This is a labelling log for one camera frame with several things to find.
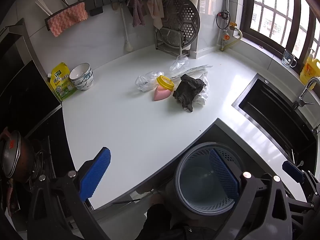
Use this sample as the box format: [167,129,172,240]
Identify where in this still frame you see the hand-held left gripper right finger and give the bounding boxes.
[207,148,293,240]

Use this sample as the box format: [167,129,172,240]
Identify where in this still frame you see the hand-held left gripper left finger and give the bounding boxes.
[27,147,112,240]

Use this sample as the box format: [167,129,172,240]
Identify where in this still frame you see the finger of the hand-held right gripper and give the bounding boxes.
[282,160,306,183]

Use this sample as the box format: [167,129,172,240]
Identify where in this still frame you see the grey bin with blue basket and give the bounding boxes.
[164,142,253,217]

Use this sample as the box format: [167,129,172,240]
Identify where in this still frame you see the white paper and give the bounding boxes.
[191,71,209,106]

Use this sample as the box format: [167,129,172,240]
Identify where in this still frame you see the dark cloth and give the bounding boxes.
[172,74,207,113]

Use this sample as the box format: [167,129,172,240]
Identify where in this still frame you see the pink plastic piece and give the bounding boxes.
[152,85,173,102]

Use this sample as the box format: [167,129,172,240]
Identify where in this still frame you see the clear plastic wrap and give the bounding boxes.
[135,71,164,92]

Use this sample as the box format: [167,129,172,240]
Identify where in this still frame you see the yellow plastic lid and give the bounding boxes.
[157,75,175,91]

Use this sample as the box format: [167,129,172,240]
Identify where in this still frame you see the black kitchen sink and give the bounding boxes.
[232,73,320,174]

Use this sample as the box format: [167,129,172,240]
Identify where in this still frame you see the metal faucet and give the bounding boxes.
[292,76,320,110]

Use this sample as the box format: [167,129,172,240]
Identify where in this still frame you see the dark cooking pot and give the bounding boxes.
[0,127,36,183]

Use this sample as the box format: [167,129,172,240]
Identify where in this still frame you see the white blue patterned bowl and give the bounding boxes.
[69,63,92,82]
[72,71,94,91]

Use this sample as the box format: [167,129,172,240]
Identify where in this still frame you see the yellow green seasoning pouch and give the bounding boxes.
[47,62,77,102]

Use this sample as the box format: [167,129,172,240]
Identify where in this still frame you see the yellow oil bottle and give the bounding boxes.
[300,48,320,86]

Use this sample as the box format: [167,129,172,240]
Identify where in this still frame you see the flat white package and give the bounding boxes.
[170,64,213,79]

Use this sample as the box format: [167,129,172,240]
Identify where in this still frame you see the glass mug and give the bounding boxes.
[282,49,298,68]

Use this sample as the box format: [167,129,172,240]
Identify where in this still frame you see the clear plastic cup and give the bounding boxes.
[170,55,189,73]

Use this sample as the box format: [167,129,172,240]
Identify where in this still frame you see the black range hood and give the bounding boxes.
[0,17,63,133]

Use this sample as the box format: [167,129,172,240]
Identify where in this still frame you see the metal dish rack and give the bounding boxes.
[155,27,198,58]

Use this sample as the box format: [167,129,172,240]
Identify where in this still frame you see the white bottle brush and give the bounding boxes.
[119,1,134,53]

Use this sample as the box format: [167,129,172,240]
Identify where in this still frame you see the gas pipe with valve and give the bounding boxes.
[216,0,243,52]

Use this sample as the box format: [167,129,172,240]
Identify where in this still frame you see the pink sponge cloth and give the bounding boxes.
[47,2,89,37]

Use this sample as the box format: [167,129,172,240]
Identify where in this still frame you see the perforated metal steamer tray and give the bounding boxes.
[159,0,201,51]

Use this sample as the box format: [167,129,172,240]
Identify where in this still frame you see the dark framed window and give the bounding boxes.
[239,0,320,64]

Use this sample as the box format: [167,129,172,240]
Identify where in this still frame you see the mauve hanging cloth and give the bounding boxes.
[126,0,146,28]

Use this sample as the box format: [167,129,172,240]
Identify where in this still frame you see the white chopsticks bundle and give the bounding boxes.
[35,0,53,16]

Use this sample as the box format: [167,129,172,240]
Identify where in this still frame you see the pale pink hanging cloth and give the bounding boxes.
[147,0,165,28]

